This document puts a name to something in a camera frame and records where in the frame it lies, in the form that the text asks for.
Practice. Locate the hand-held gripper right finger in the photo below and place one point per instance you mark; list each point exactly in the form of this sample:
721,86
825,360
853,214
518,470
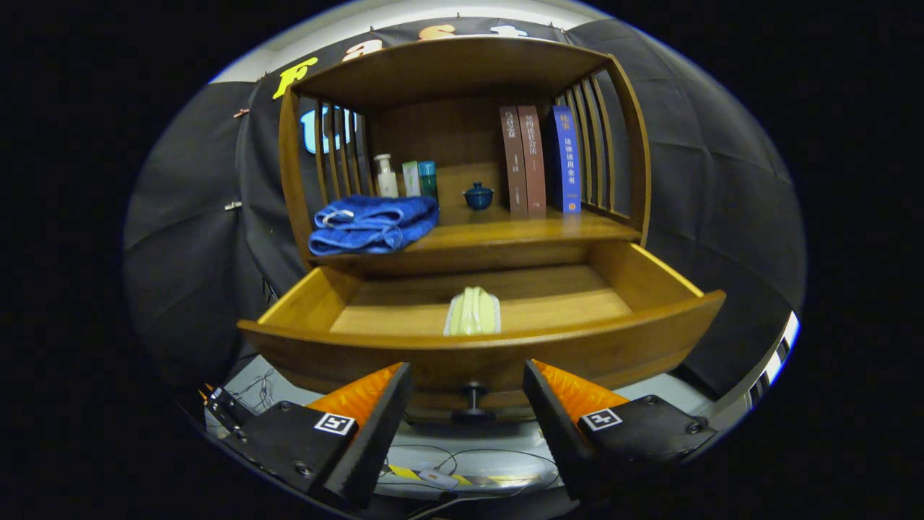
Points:
556,433

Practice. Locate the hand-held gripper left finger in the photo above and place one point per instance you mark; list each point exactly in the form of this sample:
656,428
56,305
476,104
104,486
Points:
375,433

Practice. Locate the wooden drawer with black knob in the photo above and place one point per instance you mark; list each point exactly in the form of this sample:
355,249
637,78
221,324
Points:
447,361

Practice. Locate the yellow-green sponge brush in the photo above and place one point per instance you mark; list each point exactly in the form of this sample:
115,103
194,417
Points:
473,314

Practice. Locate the wooden countertop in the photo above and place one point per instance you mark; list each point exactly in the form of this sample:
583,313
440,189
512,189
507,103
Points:
505,227

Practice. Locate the wooden cabinet with shelf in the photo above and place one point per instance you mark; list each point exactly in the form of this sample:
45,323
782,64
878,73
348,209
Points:
447,72

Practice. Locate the yellow and black tape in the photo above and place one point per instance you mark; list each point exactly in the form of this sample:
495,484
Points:
498,479

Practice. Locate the small white device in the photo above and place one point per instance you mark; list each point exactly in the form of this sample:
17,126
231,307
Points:
438,479

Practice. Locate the folded blue towel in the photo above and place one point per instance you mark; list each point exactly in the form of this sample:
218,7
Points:
368,224

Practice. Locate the blue lidded bowl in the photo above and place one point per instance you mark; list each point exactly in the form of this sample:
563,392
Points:
478,198

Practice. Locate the white pump bottle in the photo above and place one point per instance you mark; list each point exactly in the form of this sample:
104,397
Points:
387,184

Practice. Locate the black backdrop cloth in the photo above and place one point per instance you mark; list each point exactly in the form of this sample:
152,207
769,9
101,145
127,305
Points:
180,274

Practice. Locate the white and green box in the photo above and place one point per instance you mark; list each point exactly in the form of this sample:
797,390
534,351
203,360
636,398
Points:
411,180

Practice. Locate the teal bottle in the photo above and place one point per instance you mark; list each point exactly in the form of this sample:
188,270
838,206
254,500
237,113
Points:
429,182

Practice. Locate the reddish brown book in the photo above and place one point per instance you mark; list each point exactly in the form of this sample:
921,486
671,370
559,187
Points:
534,166

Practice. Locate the dark brown book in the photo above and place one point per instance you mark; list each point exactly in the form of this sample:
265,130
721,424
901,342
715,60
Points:
512,166

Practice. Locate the blue book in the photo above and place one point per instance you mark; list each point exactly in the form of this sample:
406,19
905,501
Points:
567,159

